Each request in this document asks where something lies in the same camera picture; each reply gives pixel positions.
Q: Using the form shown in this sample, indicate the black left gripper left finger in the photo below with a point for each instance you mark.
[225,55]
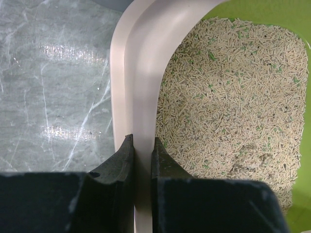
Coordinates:
[99,201]

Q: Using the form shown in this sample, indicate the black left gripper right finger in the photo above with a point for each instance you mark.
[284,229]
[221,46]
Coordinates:
[182,203]

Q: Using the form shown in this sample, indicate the beige litter box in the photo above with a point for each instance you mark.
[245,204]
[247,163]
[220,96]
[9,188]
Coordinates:
[145,37]

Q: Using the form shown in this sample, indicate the beige cat litter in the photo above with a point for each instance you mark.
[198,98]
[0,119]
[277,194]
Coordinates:
[232,101]

